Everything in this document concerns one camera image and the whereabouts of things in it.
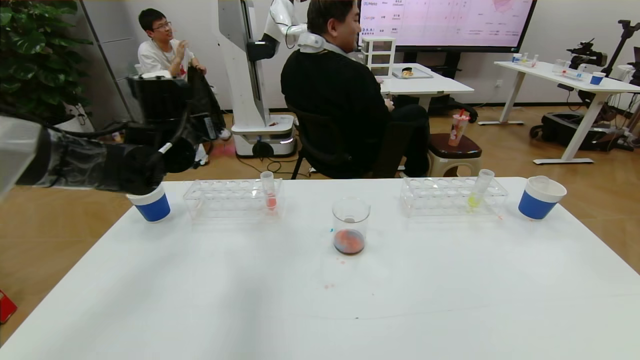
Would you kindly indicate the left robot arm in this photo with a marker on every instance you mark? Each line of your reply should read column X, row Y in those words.
column 90, row 165

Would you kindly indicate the pale red pigment test tube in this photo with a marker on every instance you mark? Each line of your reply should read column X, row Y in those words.
column 269, row 191

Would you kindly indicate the clear glass beaker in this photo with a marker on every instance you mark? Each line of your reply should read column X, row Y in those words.
column 350, row 240

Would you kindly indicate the clear acrylic tube rack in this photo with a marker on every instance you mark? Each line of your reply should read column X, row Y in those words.
column 447, row 197
column 235, row 201

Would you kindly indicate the yellow pigment test tube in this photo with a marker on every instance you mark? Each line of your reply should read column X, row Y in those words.
column 479, row 189

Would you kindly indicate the small glass beaker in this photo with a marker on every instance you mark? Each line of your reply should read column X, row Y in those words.
column 559, row 67

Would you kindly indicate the black office chair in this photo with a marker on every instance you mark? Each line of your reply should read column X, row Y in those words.
column 325, row 150

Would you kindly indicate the seated man black sweater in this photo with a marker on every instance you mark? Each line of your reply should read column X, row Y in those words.
column 335, row 85

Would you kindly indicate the white humanoid robot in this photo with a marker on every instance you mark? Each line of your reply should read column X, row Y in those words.
column 245, row 75

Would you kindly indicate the brown cushioned stool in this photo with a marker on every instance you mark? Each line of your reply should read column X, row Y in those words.
column 457, row 152

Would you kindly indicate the white drawer shelf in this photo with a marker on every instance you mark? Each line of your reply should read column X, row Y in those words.
column 380, row 52

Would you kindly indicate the drink cup red straw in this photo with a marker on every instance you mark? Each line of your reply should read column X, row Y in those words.
column 457, row 131

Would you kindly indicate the grey tray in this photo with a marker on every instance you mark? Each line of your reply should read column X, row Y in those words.
column 422, row 74

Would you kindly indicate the white desk with tray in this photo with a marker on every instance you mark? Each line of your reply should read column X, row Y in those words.
column 442, row 86

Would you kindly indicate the blue white paper cup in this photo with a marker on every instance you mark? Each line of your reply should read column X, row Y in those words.
column 152, row 209
column 537, row 202

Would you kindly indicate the large display screen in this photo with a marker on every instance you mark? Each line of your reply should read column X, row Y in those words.
column 450, row 25

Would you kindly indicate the seated man white shirt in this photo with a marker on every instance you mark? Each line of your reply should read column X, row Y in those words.
column 160, row 55

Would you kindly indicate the small white blue container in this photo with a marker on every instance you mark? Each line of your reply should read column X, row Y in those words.
column 516, row 58

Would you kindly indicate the white desk T-shaped legs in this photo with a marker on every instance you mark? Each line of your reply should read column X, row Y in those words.
column 550, row 73

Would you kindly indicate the white planter pot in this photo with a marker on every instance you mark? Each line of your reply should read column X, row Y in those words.
column 70, row 124

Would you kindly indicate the small blue paper cup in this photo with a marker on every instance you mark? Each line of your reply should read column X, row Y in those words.
column 597, row 79

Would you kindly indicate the green potted plant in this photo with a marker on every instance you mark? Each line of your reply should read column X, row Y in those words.
column 35, row 60

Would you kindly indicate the red flat object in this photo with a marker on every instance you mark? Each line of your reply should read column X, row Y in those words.
column 6, row 306

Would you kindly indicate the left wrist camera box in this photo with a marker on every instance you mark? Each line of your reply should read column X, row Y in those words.
column 157, row 75

